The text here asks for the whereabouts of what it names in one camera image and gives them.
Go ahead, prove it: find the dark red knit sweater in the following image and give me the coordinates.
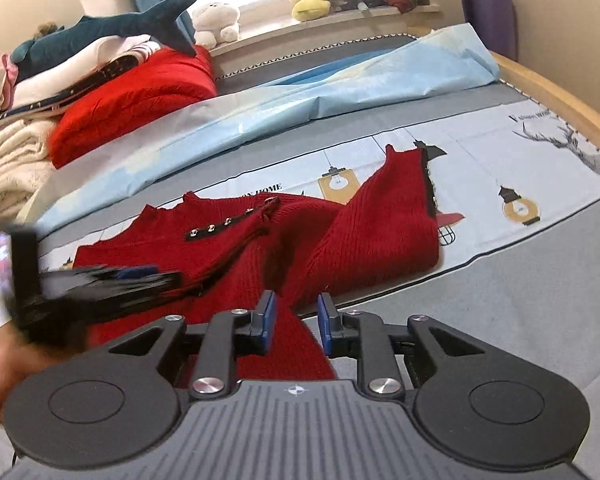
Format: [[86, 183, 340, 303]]
[[74, 148, 439, 380]]

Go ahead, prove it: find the person's left hand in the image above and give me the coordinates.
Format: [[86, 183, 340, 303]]
[[0, 322, 86, 423]]

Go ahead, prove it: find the cream folded blankets stack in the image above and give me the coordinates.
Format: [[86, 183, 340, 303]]
[[0, 119, 58, 219]]

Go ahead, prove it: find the white folded bedding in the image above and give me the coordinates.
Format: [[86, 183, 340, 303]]
[[0, 35, 161, 120]]

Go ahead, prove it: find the bright red folded blanket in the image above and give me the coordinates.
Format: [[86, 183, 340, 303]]
[[48, 47, 218, 169]]

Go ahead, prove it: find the light blue folded sheet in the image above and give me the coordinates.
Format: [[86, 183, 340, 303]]
[[17, 23, 500, 234]]

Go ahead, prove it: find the teal plush shark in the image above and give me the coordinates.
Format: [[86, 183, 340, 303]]
[[10, 0, 197, 82]]

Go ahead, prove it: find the white plush toy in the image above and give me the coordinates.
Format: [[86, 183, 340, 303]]
[[192, 3, 240, 50]]

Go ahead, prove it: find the purple bag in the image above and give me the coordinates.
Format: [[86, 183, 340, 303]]
[[460, 0, 518, 61]]

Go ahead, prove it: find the wooden bed frame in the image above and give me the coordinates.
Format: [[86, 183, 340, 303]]
[[0, 52, 600, 256]]

